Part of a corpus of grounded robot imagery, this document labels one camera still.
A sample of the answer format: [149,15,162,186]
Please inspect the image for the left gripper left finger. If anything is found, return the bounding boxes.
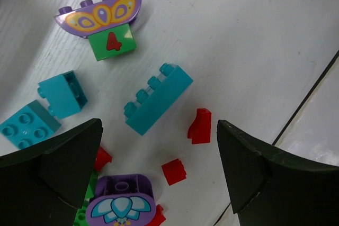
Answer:
[1,118,103,225]

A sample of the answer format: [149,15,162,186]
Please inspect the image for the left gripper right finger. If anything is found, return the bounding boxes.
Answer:
[217,120,338,225]

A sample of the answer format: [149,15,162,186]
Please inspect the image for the long blue lego brick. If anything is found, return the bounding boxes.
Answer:
[124,63,193,135]

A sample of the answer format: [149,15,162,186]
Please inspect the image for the green number four lego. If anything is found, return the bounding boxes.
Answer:
[88,23,137,61]

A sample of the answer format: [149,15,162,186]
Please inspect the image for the purple butterfly arch lego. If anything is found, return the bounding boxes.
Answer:
[55,0,142,38]

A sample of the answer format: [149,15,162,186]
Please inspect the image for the green plate lego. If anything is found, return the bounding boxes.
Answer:
[73,169,98,226]

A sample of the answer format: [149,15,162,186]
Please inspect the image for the blue square lego stud-up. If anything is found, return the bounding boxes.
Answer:
[1,100,61,150]

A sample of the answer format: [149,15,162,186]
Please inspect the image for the red flat lego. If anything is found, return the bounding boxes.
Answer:
[94,146,112,172]

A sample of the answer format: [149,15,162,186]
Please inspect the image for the purple lotus flower lego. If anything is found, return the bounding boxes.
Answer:
[86,174,156,226]

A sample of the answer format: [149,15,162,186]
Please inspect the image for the red curved lego right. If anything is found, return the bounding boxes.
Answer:
[187,108,212,144]

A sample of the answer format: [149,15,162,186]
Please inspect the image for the red curved lego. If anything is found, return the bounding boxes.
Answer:
[187,108,212,144]
[148,204,166,226]

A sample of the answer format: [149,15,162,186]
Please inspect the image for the blue square lego tilted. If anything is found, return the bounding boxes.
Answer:
[38,70,87,119]

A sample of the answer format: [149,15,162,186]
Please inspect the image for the small red cube lego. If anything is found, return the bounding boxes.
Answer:
[162,159,186,186]

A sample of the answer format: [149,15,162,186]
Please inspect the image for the red curved lego left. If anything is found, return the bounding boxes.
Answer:
[148,204,166,226]

